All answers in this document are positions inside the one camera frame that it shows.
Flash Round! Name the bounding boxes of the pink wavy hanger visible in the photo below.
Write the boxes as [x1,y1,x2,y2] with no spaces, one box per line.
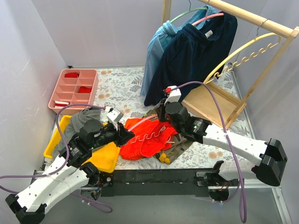
[129,114,166,144]

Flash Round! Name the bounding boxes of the orange shorts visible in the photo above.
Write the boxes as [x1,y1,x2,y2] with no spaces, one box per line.
[120,118,177,161]

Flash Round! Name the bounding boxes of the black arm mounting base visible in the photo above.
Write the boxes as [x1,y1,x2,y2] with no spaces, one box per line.
[72,169,239,203]

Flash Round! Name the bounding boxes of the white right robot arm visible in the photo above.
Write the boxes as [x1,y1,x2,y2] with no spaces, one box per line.
[155,100,288,187]

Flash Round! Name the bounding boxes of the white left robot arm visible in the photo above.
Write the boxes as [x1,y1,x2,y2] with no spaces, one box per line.
[5,120,135,224]

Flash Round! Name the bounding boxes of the grey shorts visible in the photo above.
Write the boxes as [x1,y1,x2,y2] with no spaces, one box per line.
[52,107,102,159]

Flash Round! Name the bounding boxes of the camouflage shorts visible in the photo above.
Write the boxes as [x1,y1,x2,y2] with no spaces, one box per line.
[140,104,194,165]

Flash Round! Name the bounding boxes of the navy blue shorts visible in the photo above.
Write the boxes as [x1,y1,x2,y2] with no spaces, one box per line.
[144,13,238,106]

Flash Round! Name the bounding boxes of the light blue shorts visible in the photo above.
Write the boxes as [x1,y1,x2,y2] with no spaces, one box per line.
[140,6,216,96]

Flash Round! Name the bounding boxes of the yellow wavy hanger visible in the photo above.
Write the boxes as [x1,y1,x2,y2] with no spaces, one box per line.
[203,33,282,84]

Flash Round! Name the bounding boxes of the green hanger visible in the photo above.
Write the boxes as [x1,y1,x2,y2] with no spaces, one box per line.
[170,0,206,23]

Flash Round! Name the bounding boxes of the yellow plastic tray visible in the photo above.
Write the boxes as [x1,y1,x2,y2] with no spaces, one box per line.
[43,114,121,173]

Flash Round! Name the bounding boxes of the wooden clothes rack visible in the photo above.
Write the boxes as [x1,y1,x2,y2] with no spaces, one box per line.
[161,0,299,132]

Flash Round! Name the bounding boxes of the red white striped sock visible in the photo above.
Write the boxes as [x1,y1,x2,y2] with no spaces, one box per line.
[54,100,70,108]

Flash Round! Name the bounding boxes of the red sock middle compartment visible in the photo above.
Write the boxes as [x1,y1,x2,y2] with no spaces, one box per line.
[78,86,92,93]

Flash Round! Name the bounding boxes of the red sock compartment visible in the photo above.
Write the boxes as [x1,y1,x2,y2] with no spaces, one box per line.
[78,86,92,93]
[64,72,79,78]

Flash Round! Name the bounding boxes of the pink divided organizer box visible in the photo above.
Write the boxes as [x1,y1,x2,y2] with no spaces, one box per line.
[48,69,99,115]

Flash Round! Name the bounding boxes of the red sock top compartment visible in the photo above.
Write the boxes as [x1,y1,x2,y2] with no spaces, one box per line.
[64,72,79,78]

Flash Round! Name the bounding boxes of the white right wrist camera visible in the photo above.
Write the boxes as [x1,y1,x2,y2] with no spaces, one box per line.
[164,86,181,105]

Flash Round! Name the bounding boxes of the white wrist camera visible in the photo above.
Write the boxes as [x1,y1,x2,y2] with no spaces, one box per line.
[107,108,124,131]
[164,86,181,105]

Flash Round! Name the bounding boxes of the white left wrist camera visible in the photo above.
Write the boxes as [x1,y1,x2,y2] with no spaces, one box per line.
[107,108,124,131]

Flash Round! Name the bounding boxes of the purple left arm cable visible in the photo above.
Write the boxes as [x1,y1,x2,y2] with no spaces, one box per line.
[0,104,114,214]

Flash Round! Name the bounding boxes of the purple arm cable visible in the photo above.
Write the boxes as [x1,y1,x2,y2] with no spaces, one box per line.
[0,104,114,214]
[175,81,247,224]

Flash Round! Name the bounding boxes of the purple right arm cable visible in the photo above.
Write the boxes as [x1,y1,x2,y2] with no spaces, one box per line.
[175,81,247,224]

